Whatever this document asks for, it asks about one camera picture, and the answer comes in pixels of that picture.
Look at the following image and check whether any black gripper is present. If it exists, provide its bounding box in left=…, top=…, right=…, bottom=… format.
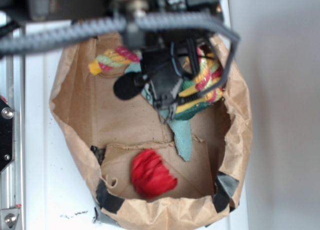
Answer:
left=113, top=31, right=200, bottom=125

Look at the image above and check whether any multicolored twisted rope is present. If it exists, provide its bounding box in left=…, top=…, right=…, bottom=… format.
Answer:
left=88, top=45, right=225, bottom=120

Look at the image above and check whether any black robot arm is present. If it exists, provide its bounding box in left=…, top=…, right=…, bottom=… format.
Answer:
left=0, top=0, right=232, bottom=120

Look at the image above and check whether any light teal cloth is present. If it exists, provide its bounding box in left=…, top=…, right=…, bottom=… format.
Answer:
left=124, top=63, right=193, bottom=162

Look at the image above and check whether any red crumpled tissue ball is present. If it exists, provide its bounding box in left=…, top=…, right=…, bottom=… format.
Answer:
left=131, top=149, right=178, bottom=199

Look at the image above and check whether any brown paper bag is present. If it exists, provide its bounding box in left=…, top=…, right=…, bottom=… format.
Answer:
left=50, top=33, right=253, bottom=230

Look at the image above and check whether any grey braided cable sleeve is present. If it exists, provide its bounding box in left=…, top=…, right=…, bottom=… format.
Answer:
left=0, top=11, right=241, bottom=91

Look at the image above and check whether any aluminium frame rail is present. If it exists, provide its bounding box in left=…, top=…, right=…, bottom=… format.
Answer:
left=0, top=55, right=25, bottom=230

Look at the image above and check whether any black metal bracket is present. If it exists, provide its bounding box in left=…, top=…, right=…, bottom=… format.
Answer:
left=0, top=95, right=15, bottom=173

